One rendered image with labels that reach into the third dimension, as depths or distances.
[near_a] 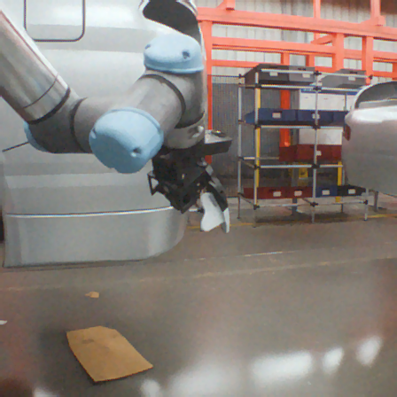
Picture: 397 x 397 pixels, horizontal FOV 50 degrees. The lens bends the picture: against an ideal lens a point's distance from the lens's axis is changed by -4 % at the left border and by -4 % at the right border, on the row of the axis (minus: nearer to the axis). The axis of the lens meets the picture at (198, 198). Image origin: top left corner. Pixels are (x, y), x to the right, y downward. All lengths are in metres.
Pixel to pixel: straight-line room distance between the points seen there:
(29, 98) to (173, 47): 0.19
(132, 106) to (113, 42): 0.83
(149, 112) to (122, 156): 0.06
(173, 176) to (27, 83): 0.27
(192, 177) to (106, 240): 0.69
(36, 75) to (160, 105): 0.15
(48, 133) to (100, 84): 0.73
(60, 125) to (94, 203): 0.75
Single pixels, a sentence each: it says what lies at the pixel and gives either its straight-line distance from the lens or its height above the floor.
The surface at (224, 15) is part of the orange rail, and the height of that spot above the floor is 3.11.
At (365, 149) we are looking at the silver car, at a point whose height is 1.04.
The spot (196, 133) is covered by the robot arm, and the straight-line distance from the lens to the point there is 0.64.
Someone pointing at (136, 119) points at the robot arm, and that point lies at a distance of 0.50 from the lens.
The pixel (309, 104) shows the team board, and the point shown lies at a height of 1.57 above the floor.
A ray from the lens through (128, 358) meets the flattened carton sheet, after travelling 2.35.
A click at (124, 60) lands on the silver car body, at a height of 1.34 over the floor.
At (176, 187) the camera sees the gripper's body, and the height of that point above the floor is 1.05.
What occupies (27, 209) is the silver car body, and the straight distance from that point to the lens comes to 1.33.
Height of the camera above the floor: 1.13
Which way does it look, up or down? 8 degrees down
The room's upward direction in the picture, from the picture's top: straight up
